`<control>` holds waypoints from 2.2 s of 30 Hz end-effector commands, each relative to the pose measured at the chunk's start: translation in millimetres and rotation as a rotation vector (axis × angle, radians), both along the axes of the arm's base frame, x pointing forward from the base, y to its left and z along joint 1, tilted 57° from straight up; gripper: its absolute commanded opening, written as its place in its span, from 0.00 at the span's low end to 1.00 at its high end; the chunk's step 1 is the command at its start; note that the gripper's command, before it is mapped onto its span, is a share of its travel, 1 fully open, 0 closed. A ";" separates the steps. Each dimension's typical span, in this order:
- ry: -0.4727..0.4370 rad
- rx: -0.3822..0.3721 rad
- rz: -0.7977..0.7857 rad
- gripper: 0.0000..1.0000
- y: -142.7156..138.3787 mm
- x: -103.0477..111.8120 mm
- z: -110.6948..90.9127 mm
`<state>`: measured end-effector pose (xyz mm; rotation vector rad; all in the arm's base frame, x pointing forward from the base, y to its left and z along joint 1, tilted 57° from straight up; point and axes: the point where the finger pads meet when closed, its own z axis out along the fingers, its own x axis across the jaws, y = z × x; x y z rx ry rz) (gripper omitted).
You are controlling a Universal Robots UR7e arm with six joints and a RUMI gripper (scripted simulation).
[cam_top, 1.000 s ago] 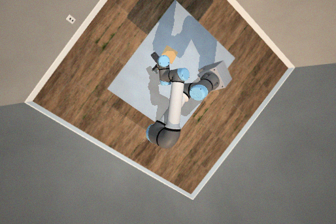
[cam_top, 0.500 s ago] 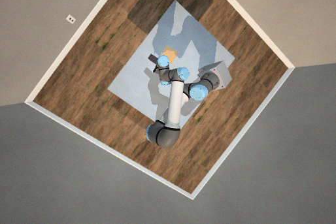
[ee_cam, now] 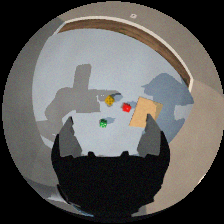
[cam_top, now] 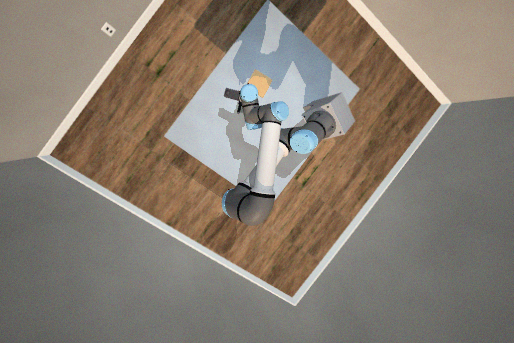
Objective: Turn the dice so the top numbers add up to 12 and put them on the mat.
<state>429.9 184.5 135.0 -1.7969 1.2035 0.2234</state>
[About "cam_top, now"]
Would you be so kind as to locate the tan mat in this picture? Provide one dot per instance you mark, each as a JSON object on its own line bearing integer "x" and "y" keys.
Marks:
{"x": 261, "y": 81}

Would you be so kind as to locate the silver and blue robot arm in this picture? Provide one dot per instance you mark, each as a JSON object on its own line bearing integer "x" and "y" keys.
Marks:
{"x": 251, "y": 201}

